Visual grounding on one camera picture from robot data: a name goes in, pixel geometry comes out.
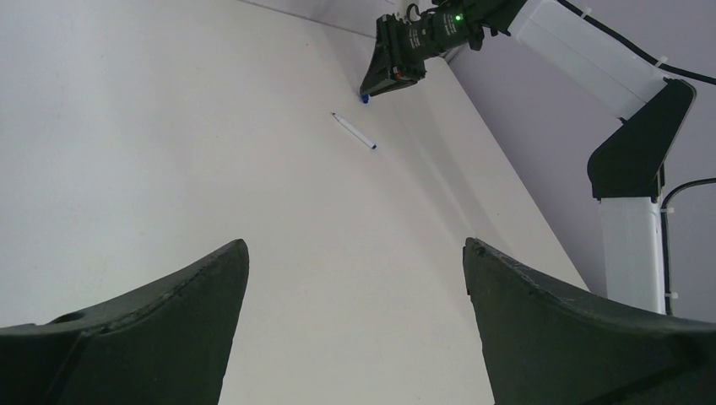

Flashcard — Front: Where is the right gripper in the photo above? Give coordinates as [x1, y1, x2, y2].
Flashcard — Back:
[359, 14, 447, 98]

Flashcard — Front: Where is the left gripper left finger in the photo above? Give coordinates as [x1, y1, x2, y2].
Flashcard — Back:
[1, 240, 249, 404]

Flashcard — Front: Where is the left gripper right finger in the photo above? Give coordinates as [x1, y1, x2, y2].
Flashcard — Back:
[463, 238, 715, 404]

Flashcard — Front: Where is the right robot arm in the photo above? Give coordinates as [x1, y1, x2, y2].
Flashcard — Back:
[359, 1, 697, 315]

